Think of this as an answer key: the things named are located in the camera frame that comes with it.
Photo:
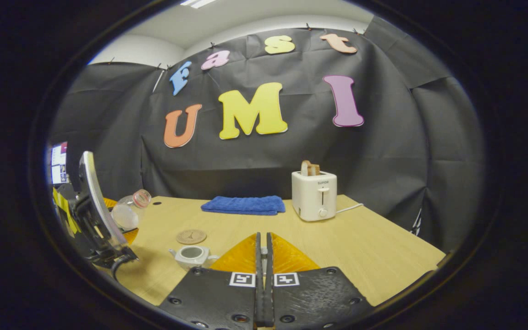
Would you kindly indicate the white toaster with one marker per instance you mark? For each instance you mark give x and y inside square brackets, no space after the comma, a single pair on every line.
[314,197]

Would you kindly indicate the computer monitor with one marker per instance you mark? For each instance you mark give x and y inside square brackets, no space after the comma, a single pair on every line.
[58,162]

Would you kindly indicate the folded blue towel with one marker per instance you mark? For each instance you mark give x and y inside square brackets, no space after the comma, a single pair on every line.
[243,205]

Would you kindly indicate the ceiling light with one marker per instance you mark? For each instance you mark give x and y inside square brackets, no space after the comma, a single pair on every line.
[197,3]

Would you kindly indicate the clear plastic water bottle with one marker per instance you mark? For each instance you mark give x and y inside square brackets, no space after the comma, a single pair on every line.
[126,213]

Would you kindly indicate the bread slice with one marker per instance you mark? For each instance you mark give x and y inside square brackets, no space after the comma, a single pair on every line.
[310,168]

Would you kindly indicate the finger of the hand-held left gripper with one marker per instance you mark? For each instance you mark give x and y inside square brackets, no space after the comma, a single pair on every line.
[110,203]
[131,236]

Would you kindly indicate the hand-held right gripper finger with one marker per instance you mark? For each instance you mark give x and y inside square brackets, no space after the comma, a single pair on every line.
[269,284]
[259,284]

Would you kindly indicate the round wooden coaster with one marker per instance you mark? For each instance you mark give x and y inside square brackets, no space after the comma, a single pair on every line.
[191,237]

